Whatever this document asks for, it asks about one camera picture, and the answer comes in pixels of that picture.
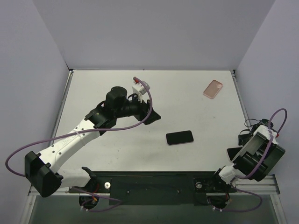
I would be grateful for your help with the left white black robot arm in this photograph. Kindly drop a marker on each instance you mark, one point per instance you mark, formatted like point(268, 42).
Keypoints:
point(43, 169)

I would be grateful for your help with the black smartphone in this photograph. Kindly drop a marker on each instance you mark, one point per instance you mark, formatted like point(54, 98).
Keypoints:
point(181, 137)

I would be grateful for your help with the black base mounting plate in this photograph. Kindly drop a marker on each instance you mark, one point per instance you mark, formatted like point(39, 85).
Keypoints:
point(158, 188)

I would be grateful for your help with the pink phone case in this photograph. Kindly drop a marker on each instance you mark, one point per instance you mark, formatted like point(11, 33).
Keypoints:
point(212, 89)

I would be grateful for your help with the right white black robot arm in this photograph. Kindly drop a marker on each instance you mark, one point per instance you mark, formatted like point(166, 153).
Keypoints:
point(256, 156)

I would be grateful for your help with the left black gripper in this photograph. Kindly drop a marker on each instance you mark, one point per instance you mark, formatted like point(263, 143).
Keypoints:
point(145, 112)

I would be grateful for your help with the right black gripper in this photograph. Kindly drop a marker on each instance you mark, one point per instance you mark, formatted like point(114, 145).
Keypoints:
point(233, 152)

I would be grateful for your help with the aluminium table frame rail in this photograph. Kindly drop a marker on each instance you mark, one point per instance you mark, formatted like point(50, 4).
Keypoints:
point(177, 96)

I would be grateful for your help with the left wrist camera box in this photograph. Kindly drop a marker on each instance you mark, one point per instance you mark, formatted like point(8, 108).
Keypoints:
point(140, 89)

